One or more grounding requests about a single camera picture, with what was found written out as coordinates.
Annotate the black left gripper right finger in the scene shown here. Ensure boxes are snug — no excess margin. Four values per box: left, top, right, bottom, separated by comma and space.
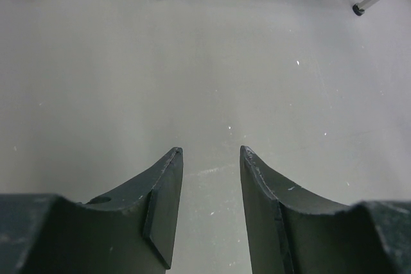
240, 146, 410, 273

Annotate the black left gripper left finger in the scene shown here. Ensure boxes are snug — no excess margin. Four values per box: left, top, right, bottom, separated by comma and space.
1, 148, 184, 273

